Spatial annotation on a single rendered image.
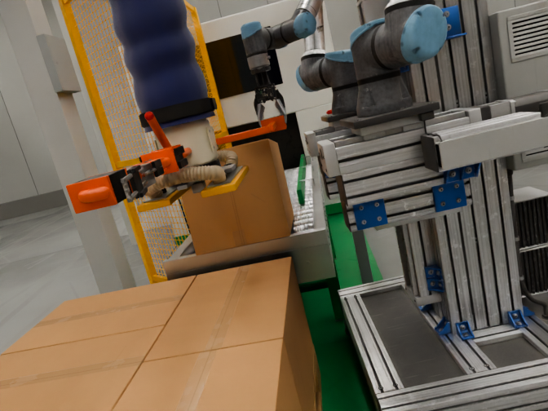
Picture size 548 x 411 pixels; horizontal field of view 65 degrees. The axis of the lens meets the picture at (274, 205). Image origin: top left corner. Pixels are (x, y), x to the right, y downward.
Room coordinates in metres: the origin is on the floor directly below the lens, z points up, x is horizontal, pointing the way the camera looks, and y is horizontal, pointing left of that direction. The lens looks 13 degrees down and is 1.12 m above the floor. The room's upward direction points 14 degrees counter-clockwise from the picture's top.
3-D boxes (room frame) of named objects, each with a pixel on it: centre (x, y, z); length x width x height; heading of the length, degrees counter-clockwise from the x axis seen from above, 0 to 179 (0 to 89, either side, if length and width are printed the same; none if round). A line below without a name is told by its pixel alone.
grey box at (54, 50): (2.56, 0.97, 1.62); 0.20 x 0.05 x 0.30; 172
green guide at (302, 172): (3.18, -0.30, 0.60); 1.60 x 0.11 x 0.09; 172
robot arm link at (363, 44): (1.20, -0.36, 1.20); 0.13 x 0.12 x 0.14; 23
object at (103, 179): (0.75, 0.29, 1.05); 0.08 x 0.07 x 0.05; 174
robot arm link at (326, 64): (1.70, -0.38, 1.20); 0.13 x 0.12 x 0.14; 42
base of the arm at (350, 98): (1.70, -0.38, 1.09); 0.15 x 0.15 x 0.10
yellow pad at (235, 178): (1.34, 0.12, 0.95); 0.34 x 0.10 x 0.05; 174
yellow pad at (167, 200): (1.36, 0.31, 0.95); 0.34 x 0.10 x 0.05; 174
